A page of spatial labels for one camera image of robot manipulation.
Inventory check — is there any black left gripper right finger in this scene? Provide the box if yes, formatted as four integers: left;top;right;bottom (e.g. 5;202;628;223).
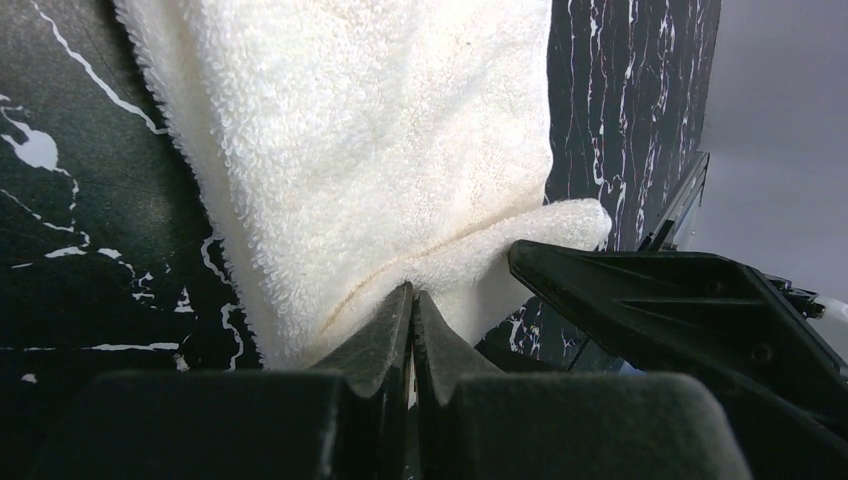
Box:
413;292;751;479

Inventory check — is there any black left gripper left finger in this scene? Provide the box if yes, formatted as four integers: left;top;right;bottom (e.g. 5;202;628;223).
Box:
30;284;414;479

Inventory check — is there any white cloth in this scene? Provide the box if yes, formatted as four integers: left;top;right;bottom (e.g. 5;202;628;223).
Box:
115;1;612;370

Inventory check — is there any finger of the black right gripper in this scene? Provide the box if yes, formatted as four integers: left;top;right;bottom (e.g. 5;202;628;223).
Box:
508;240;847;479

